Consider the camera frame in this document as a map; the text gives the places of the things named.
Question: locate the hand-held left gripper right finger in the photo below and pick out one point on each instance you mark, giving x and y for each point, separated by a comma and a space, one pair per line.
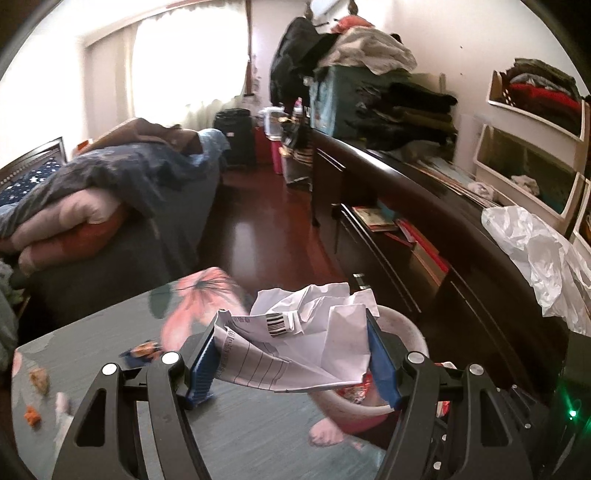
381, 364

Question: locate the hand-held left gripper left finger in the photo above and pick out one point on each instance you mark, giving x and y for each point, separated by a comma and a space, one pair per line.
202, 371

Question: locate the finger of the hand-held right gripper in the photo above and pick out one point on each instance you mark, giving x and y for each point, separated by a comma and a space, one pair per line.
445, 445

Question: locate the white pink plastic bin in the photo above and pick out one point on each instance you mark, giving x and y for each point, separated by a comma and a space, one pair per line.
344, 408

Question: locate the white printed paper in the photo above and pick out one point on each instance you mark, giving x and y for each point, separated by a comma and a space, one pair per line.
314, 341

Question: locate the tan cloth scrap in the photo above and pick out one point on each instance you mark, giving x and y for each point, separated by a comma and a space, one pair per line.
39, 379

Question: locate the small orange scrap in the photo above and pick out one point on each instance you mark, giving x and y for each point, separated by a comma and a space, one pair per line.
32, 416

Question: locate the red snack wrapper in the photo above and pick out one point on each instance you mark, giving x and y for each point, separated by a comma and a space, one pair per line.
355, 391

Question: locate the small colourful snack wrapper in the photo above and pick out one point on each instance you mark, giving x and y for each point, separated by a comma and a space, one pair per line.
141, 350

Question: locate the grey floral tablecloth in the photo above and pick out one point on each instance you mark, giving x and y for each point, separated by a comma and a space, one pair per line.
258, 424

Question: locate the dark grey bed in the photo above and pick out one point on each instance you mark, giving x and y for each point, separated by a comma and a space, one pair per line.
138, 267

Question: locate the red cover book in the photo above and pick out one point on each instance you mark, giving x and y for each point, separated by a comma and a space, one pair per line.
425, 249

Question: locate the dark wooden dresser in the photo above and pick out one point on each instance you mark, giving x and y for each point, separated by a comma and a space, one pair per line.
471, 258

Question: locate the green cover book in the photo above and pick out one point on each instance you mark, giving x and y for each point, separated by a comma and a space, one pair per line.
374, 218

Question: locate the white plastic bag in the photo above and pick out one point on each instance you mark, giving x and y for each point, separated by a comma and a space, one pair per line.
535, 258

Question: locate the folded pink red comforter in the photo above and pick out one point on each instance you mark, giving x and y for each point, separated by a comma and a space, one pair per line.
78, 226

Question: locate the blue grey fleece blanket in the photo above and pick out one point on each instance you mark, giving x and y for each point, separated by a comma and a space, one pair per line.
6, 332

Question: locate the stack of papers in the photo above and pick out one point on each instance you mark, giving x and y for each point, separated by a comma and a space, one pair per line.
452, 177

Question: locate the clear plastic storage bin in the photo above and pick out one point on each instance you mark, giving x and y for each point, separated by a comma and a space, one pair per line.
295, 168

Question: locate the dark blue duvet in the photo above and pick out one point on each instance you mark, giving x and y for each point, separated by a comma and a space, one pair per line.
124, 170

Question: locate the white stacking storage bin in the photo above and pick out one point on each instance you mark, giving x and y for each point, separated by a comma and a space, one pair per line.
485, 161
531, 115
582, 221

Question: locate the pink plastic container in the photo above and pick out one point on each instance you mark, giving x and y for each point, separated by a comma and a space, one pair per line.
277, 159

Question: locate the small white cloth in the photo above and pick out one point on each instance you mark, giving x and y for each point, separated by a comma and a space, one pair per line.
525, 183

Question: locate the black suitcase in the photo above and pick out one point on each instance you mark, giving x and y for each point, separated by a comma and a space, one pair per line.
235, 138

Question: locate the brown cloth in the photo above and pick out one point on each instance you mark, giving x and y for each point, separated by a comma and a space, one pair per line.
138, 131

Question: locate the stack of dark folded clothes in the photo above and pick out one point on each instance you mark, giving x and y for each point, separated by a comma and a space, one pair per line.
411, 115

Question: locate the blue star print pillow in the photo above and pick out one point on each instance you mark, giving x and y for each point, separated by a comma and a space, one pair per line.
27, 180

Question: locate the dark wooden headboard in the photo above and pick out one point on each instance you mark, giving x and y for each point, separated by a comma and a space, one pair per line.
32, 154

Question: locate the white sheer curtain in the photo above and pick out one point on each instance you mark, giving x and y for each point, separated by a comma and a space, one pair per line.
184, 60

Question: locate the black hanging coat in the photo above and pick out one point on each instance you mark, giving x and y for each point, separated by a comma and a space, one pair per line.
295, 60

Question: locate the folded red and grey clothes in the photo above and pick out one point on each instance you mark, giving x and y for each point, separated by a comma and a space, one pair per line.
545, 92

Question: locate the pile of light clothes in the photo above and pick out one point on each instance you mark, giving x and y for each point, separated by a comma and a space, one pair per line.
369, 46

